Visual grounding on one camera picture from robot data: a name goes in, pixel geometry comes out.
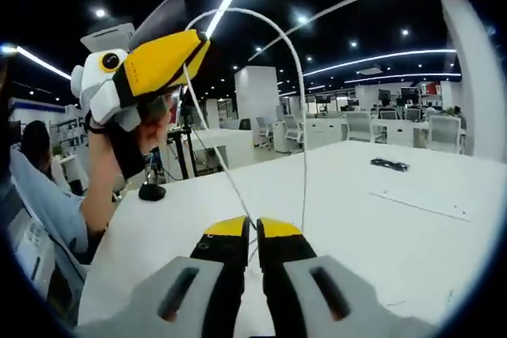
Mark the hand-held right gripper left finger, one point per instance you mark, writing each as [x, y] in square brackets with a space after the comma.
[198, 298]

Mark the person's light blue shirt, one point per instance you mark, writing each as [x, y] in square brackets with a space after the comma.
[51, 195]

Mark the person's left hand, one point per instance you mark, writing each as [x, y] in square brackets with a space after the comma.
[156, 124]

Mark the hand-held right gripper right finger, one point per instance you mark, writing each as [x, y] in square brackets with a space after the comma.
[317, 298]

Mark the red display board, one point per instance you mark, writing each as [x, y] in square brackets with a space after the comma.
[429, 88]

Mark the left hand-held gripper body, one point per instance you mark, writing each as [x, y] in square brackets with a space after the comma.
[95, 88]

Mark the row of white office desks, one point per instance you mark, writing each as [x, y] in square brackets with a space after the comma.
[400, 130]

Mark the black computer mouse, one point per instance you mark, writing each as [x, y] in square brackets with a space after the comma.
[151, 192]

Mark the person's head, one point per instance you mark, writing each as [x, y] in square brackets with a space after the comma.
[33, 136]

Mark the white ceiling-mounted box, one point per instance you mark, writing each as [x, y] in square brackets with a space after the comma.
[107, 35]

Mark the small white desk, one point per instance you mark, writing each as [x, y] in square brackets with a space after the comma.
[222, 140]

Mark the white drawer unit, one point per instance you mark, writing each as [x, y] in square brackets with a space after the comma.
[31, 243]

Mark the large dark screen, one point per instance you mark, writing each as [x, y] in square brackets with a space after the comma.
[166, 17]

